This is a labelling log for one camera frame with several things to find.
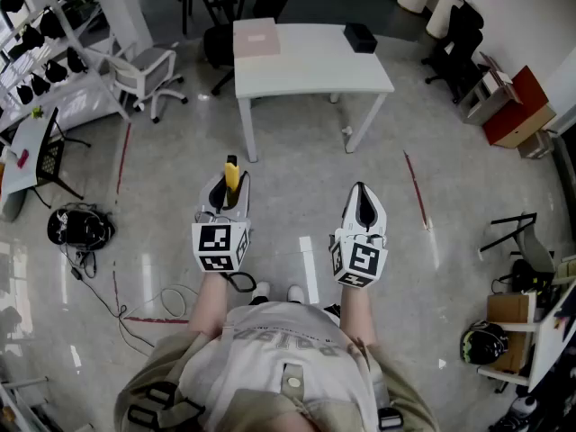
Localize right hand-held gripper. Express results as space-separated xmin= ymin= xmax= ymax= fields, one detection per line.
xmin=329 ymin=181 xmax=389 ymax=290

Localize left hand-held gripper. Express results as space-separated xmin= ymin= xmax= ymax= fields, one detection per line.
xmin=191 ymin=171 xmax=252 ymax=275

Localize yellow marker pen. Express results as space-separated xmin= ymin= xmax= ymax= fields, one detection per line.
xmin=223 ymin=154 xmax=239 ymax=209

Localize person's right forearm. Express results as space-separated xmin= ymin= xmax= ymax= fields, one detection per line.
xmin=339 ymin=285 xmax=377 ymax=346

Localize person's left forearm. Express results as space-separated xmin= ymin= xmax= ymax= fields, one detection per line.
xmin=187 ymin=271 xmax=229 ymax=346

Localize red floor tape strip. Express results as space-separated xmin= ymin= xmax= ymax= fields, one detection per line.
xmin=403 ymin=149 xmax=431 ymax=231

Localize person's black trousers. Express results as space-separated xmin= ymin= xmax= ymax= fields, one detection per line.
xmin=247 ymin=295 xmax=343 ymax=326

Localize white office chair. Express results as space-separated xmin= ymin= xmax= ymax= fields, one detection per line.
xmin=103 ymin=45 xmax=189 ymax=124

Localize pink flat box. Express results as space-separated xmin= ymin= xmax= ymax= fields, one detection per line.
xmin=232 ymin=17 xmax=281 ymax=59

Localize grey open shelf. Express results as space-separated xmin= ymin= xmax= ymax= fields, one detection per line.
xmin=459 ymin=51 xmax=523 ymax=128

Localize grey chair with black legs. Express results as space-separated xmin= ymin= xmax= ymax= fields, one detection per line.
xmin=479 ymin=212 xmax=557 ymax=275
xmin=181 ymin=0 xmax=239 ymax=35

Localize large cardboard box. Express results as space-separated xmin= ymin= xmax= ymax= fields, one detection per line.
xmin=485 ymin=291 xmax=536 ymax=375

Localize person's white printed shirt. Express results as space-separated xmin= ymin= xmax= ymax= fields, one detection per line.
xmin=177 ymin=301 xmax=383 ymax=432

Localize black and green helmet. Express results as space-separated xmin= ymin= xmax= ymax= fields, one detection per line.
xmin=459 ymin=320 xmax=509 ymax=366

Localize black tissue box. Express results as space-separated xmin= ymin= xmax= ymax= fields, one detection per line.
xmin=343 ymin=22 xmax=378 ymax=54

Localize grey chest harness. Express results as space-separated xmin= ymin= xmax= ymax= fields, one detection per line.
xmin=127 ymin=324 xmax=404 ymax=432

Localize person's khaki overshirt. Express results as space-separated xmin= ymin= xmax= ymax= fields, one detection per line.
xmin=114 ymin=330 xmax=440 ymax=432

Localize black slatted chair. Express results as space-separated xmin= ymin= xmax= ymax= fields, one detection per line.
xmin=29 ymin=107 xmax=92 ymax=210

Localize red and tan box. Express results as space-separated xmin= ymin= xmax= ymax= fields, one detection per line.
xmin=482 ymin=65 xmax=558 ymax=150

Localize black high-back office chair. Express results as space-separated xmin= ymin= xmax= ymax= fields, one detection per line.
xmin=421 ymin=0 xmax=485 ymax=105

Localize white side table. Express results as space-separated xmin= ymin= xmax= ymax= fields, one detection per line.
xmin=0 ymin=114 xmax=50 ymax=222

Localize white desk unit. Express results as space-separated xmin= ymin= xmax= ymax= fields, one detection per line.
xmin=476 ymin=279 xmax=576 ymax=393

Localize black helmet with cables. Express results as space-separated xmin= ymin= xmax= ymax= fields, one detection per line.
xmin=47 ymin=204 xmax=116 ymax=254

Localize black floor cable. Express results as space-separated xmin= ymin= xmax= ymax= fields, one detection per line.
xmin=58 ymin=240 xmax=157 ymax=348

